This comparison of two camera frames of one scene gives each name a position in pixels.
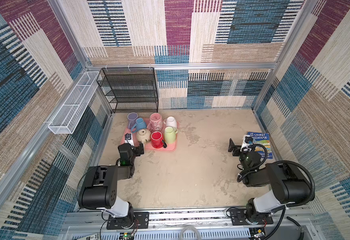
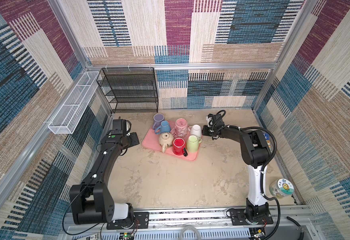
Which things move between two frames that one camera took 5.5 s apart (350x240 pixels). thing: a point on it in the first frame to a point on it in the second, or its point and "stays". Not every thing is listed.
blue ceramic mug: (139, 125) to (164, 127)
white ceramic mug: (170, 121) to (195, 130)
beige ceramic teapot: (143, 135) to (166, 139)
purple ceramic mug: (131, 118) to (157, 118)
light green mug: (170, 134) to (192, 143)
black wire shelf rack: (131, 89) stays
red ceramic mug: (157, 141) to (178, 147)
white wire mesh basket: (66, 118) stays
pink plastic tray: (155, 134) to (151, 140)
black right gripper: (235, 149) to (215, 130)
